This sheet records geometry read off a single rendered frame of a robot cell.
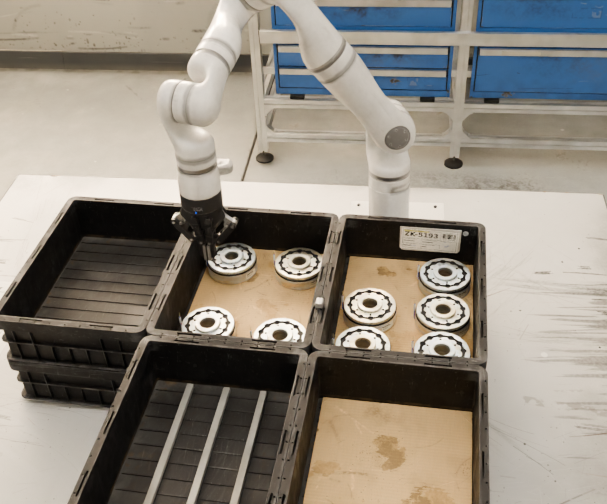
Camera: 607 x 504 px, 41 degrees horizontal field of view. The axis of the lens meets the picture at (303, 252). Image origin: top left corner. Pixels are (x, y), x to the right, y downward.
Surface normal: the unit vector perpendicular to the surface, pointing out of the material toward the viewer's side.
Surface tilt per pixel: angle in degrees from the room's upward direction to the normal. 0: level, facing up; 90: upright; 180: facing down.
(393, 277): 0
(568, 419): 0
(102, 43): 90
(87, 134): 0
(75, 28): 90
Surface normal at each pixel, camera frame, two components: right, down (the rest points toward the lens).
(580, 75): -0.11, 0.62
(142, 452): -0.04, -0.78
